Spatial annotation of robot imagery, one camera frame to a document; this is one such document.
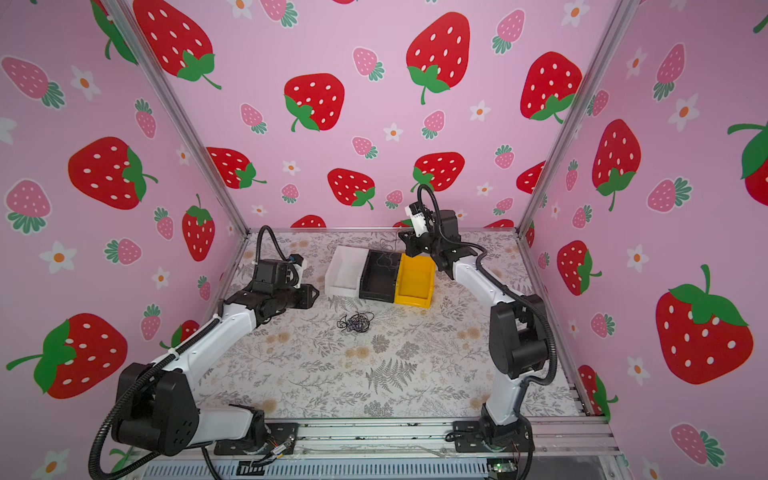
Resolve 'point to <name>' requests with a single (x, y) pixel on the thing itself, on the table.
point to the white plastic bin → (343, 274)
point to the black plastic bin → (379, 276)
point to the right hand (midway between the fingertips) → (394, 235)
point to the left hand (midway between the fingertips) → (315, 291)
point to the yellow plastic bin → (415, 281)
